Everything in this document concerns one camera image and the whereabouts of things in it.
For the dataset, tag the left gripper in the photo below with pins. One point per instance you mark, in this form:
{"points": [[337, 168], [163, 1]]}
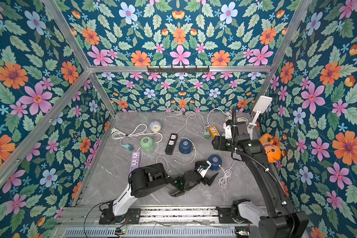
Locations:
{"points": [[209, 183]]}

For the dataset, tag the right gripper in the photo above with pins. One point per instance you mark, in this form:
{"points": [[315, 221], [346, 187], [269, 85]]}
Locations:
{"points": [[219, 143]]}

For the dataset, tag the blue meat grinder front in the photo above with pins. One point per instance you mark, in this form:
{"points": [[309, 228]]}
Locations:
{"points": [[215, 161]]}

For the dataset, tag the blue meat grinder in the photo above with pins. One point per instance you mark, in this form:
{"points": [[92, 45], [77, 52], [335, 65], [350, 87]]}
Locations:
{"points": [[215, 161], [185, 146]]}

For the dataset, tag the green charger adapter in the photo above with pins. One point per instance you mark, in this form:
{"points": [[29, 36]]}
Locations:
{"points": [[206, 135], [129, 147]]}

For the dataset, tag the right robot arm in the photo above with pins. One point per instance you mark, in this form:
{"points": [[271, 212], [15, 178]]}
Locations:
{"points": [[280, 218]]}

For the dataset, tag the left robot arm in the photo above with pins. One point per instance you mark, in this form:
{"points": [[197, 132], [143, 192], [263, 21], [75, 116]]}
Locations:
{"points": [[146, 180]]}

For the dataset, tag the green meat grinder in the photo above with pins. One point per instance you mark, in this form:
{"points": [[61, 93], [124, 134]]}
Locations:
{"points": [[147, 143]]}

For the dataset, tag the orange power strip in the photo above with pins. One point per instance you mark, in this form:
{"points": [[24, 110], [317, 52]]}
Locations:
{"points": [[214, 132]]}

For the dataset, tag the black power strip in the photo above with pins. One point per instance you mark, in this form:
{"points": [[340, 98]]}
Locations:
{"points": [[171, 144]]}

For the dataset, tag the orange clownfish plush toy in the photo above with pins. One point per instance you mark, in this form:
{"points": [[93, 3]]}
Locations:
{"points": [[272, 149]]}

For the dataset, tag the white folding desk lamp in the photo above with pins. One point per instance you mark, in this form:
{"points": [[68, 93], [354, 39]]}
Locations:
{"points": [[260, 107]]}

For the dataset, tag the pale blue table clock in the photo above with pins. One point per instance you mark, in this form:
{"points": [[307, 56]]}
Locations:
{"points": [[155, 126]]}

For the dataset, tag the purple power strip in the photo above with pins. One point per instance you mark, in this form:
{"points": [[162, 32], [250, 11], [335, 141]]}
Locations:
{"points": [[135, 160]]}

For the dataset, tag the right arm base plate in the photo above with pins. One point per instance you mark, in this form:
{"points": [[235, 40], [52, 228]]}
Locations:
{"points": [[230, 215]]}

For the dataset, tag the black hook rail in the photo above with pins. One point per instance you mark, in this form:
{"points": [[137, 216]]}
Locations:
{"points": [[176, 69]]}

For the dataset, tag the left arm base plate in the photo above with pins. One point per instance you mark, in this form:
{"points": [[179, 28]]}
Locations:
{"points": [[132, 217]]}

